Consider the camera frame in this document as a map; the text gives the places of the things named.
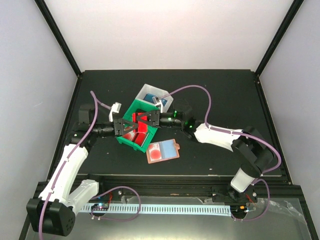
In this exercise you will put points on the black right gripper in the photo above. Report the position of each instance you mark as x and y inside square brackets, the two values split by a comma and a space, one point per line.
[155, 118]

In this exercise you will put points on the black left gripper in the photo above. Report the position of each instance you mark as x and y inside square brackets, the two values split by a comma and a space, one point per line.
[118, 128]

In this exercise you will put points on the tan leather card holder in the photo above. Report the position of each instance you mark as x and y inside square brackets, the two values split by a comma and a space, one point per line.
[169, 150]

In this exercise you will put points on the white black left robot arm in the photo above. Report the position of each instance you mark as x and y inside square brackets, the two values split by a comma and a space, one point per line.
[55, 209]

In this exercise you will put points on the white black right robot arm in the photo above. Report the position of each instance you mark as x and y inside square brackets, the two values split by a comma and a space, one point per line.
[256, 156]

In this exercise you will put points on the red white card stack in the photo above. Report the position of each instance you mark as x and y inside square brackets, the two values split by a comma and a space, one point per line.
[138, 139]

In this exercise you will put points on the blue card stack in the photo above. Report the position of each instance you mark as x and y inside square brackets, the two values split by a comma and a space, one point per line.
[149, 98]

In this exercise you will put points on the left green plastic bin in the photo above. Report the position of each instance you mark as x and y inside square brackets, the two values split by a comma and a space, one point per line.
[143, 148]

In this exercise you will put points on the green plastic bin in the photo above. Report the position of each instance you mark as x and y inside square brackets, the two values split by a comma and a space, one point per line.
[143, 148]
[140, 106]

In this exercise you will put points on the middle green plastic bin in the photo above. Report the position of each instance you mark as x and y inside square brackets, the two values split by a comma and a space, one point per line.
[140, 106]

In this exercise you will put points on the white plastic bin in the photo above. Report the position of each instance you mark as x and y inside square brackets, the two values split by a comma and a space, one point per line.
[149, 89]

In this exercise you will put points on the left controller board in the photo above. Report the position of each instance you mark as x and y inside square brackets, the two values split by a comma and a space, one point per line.
[99, 207]

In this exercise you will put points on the controller board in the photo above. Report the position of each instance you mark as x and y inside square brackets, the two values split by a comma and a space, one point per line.
[99, 207]
[239, 209]

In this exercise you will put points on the right controller board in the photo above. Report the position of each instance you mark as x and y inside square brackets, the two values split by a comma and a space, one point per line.
[239, 209]

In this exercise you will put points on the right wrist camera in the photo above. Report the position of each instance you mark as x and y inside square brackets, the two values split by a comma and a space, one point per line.
[158, 102]

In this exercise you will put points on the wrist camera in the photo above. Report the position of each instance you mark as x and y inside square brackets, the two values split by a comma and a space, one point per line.
[158, 102]
[115, 108]

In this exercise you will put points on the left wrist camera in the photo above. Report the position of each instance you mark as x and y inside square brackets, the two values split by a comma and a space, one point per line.
[115, 108]

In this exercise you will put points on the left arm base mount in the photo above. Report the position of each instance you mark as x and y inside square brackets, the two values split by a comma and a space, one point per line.
[110, 191]

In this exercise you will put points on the white slotted cable duct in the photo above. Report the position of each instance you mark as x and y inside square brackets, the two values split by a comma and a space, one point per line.
[162, 209]

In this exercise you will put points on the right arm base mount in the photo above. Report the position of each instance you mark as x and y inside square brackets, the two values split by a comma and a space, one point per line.
[231, 196]

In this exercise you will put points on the black frame post left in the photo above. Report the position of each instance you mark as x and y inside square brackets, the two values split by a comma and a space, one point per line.
[46, 13]

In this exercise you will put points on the black frame post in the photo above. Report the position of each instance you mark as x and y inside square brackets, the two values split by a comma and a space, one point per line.
[282, 29]
[46, 13]

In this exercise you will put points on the black frame post right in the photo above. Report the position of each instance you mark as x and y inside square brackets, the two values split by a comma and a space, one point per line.
[282, 29]

